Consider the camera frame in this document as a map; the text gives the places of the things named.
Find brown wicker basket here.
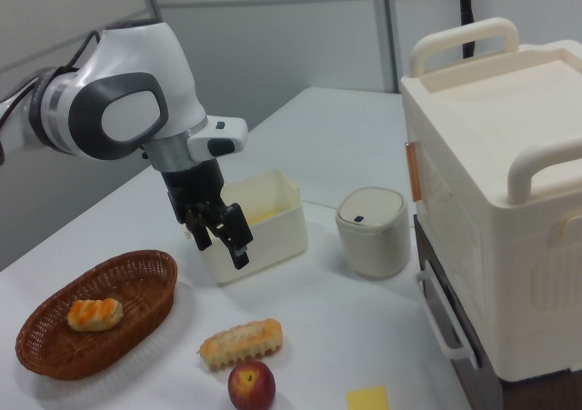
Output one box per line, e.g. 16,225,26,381
15,249,179,381

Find yellow cube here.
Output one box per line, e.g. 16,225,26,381
346,385,389,410

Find long crusty bread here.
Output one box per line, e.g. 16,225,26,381
198,317,285,370

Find small cream lidded bin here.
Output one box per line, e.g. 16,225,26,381
335,186,409,279

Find white appliance door handle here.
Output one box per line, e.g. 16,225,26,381
416,271,479,370

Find copper orange latch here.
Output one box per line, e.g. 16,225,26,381
405,141,422,202

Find red apple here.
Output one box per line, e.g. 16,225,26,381
226,360,276,410

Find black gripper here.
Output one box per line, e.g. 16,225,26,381
160,158,254,270

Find small glazed bread roll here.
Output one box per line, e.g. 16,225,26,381
66,297,125,333

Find black hanging cable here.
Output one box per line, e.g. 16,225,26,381
456,0,479,60

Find white appliance with handle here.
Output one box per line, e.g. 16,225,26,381
412,214,507,410

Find cream open plastic container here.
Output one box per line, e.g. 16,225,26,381
183,168,309,285

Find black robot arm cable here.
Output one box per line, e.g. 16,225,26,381
0,29,102,168

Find large cream cabinet with handles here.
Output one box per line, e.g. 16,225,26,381
399,16,582,383

